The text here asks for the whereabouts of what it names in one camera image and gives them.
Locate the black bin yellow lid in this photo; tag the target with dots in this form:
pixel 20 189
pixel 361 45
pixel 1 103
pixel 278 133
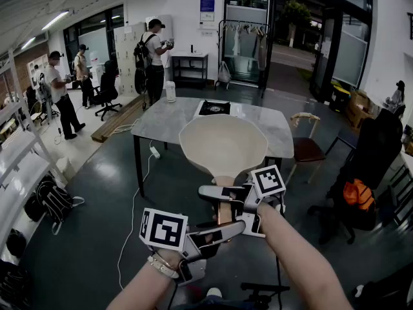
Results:
pixel 338 97

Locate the white locker cabinet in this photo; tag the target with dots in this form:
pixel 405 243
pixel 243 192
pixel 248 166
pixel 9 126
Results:
pixel 129 60

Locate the white power strip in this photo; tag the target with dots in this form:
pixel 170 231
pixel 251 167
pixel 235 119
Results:
pixel 155 152

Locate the black high-back office chair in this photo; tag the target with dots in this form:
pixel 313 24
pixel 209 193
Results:
pixel 377 147

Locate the white hanging garment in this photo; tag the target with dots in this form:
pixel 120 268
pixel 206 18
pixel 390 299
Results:
pixel 236 42

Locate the small black bag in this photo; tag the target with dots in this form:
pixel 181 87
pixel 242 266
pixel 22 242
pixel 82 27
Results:
pixel 16 242

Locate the white wristband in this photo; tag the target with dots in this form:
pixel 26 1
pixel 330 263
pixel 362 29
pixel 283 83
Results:
pixel 163 267

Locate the black metal stand base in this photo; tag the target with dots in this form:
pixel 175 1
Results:
pixel 264 289

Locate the cardboard box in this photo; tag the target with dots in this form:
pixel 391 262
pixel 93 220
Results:
pixel 359 108

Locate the black swivel office chair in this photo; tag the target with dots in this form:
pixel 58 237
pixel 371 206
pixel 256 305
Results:
pixel 108 86

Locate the large black bag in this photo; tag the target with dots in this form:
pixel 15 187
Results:
pixel 387 297

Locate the person's leg in jeans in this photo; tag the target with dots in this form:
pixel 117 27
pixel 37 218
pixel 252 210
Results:
pixel 213 303

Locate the person's white shoe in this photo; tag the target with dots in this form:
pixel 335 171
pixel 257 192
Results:
pixel 214 292

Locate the green tree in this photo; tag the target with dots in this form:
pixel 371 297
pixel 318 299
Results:
pixel 295 16

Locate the black clothes rack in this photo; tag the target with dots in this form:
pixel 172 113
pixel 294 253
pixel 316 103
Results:
pixel 222 53

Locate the person's right forearm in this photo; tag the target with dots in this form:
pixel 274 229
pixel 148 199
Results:
pixel 297 257

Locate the dark desk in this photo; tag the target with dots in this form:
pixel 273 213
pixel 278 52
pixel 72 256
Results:
pixel 346 139

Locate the black and white backpack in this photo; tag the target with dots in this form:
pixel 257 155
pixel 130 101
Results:
pixel 53 202

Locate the white shelving rack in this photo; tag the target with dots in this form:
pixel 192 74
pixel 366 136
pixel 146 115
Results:
pixel 19 160

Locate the black striped bag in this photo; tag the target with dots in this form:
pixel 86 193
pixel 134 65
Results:
pixel 13 286

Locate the white kettle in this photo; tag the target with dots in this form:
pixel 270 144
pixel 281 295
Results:
pixel 170 92

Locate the blue wall poster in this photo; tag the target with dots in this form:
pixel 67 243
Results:
pixel 207 2

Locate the brown hanging garment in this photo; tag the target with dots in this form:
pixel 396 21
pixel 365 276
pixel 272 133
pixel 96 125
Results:
pixel 262 52

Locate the orange bag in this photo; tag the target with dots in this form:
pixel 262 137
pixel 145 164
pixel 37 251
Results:
pixel 358 194

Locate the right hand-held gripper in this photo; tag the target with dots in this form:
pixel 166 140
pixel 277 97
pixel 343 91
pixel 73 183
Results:
pixel 267 179

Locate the long ceiling light tube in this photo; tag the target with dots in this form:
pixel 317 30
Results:
pixel 55 20
pixel 28 43

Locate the white wall notice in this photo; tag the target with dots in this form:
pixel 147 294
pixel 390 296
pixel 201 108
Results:
pixel 207 16

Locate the grey marble table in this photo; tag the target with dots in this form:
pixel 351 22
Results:
pixel 161 121

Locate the black shelf table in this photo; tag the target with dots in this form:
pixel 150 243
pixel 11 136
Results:
pixel 189 71

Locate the person's left hand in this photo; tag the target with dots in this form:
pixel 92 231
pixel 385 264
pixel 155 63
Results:
pixel 171 259

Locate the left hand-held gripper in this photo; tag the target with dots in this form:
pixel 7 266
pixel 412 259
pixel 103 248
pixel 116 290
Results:
pixel 164 229

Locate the wooden platform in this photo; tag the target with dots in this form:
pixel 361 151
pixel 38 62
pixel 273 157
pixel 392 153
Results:
pixel 116 124

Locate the person's left forearm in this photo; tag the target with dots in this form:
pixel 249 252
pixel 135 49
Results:
pixel 142 291

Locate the white tote bag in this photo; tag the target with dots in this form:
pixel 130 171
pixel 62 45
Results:
pixel 224 73

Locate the wooden chair brown seat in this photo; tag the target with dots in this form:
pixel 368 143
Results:
pixel 308 148

